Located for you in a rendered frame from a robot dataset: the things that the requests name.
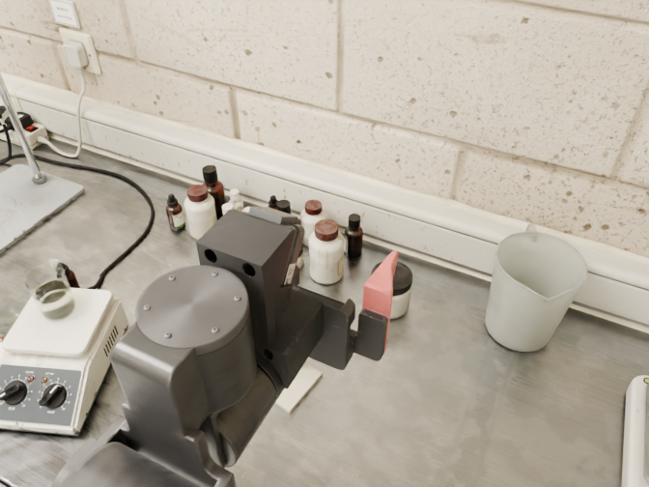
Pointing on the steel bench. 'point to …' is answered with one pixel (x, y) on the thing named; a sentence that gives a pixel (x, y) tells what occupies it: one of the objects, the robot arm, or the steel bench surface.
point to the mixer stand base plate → (30, 202)
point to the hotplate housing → (109, 329)
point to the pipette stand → (302, 384)
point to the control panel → (29, 413)
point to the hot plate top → (72, 334)
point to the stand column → (21, 134)
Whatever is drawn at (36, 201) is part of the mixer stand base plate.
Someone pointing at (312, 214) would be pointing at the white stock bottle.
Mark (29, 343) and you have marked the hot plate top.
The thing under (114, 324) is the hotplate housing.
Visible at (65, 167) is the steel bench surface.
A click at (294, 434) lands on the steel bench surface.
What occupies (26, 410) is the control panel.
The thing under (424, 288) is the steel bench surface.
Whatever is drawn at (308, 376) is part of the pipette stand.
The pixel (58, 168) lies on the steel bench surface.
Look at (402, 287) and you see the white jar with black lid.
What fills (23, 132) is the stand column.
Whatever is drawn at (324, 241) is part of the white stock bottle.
